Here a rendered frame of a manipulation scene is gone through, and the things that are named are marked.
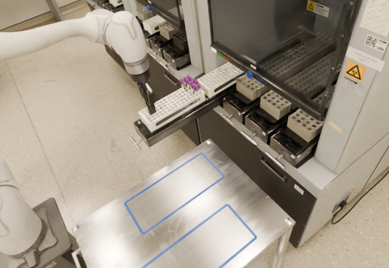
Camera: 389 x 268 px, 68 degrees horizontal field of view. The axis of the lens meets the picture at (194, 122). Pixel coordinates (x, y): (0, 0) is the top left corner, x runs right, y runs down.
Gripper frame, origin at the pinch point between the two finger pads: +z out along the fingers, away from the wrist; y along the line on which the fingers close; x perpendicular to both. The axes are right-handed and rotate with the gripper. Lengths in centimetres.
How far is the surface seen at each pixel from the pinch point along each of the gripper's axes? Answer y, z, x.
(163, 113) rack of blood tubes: -3.5, 3.7, -3.3
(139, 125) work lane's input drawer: 2.3, 8.3, 7.1
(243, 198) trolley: -53, 8, -5
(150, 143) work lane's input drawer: -6.8, 12.0, 7.5
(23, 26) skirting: 350, 86, 26
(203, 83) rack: 0.3, 3.5, -27.7
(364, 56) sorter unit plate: -59, -35, -41
